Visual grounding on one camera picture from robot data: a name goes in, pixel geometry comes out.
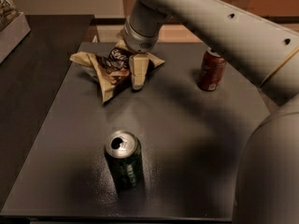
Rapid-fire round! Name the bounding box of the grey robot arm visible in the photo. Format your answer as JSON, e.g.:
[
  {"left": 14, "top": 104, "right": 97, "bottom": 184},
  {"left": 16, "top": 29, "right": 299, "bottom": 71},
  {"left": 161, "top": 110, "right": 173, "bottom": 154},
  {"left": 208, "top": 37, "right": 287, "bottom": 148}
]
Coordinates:
[{"left": 123, "top": 0, "right": 299, "bottom": 224}]

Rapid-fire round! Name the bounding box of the red soda can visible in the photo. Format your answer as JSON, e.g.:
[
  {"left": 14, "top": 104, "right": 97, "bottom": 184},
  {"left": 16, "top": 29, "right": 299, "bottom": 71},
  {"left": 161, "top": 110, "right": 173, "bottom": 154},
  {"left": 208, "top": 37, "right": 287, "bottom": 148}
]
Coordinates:
[{"left": 197, "top": 48, "right": 226, "bottom": 91}]

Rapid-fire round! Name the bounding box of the green soda can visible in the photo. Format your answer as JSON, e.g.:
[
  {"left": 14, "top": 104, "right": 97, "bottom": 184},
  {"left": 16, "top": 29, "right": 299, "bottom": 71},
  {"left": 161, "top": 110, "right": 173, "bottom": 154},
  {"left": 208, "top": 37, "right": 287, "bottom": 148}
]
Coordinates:
[{"left": 104, "top": 130, "right": 143, "bottom": 189}]

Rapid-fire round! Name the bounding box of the brown sea salt chip bag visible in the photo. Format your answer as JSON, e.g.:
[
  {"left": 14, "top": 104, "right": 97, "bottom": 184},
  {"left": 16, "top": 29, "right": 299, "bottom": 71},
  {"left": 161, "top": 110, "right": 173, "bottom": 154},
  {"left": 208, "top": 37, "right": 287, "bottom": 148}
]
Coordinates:
[{"left": 70, "top": 40, "right": 164, "bottom": 104}]

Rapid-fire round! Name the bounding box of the white snack box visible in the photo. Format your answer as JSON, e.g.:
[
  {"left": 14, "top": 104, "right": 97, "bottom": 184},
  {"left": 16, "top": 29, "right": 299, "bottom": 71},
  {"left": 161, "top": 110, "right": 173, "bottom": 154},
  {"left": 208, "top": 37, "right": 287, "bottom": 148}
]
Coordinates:
[{"left": 0, "top": 0, "right": 31, "bottom": 63}]

